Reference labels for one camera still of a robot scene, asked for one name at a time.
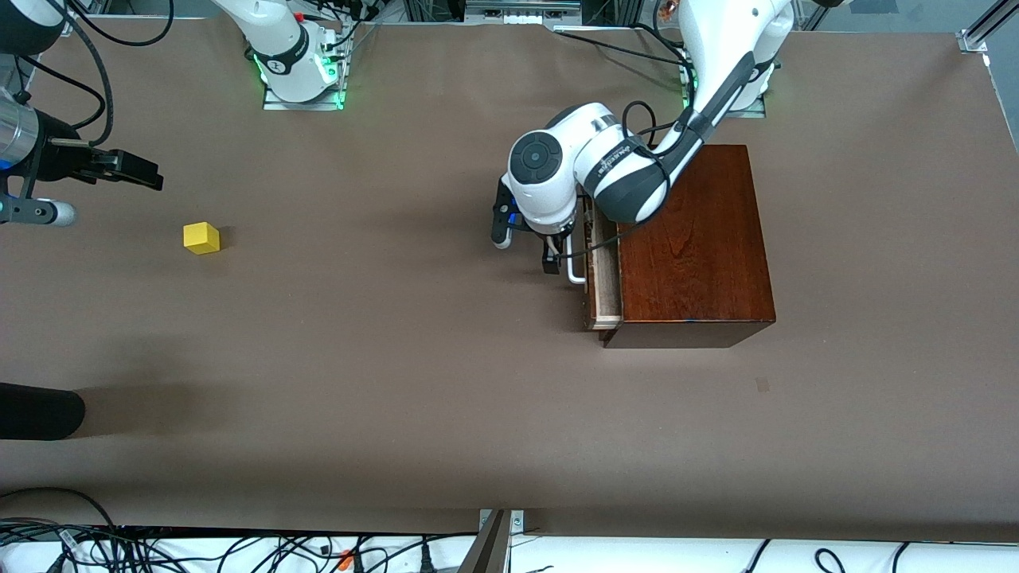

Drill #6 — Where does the wooden drawer with dark face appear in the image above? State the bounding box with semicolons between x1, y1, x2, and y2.
584;195;624;332

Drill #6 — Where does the yellow block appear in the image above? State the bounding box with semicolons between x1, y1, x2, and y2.
182;221;222;256

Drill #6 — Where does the dark brown wooden cabinet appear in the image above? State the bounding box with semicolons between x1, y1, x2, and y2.
599;143;778;349

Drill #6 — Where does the silver power strip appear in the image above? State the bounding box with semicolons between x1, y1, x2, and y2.
464;0;584;26

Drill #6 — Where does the black cylindrical object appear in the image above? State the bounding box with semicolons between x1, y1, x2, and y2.
0;382;87;441

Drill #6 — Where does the dark metal bar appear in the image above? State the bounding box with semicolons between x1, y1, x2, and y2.
459;511;511;573

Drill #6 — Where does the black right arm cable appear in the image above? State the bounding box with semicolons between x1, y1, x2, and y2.
20;0;115;149

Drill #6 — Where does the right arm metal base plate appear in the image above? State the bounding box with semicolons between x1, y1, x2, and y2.
262;20;348;111

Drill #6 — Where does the long black power cable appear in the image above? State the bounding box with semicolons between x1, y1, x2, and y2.
553;26;693;69

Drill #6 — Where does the aluminium bracket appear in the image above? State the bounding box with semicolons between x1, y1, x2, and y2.
480;509;525;536

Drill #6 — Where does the tangled black cable bundle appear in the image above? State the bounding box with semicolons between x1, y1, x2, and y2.
0;487;478;573

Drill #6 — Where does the aluminium frame profile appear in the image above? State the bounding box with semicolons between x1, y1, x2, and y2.
958;0;1019;55

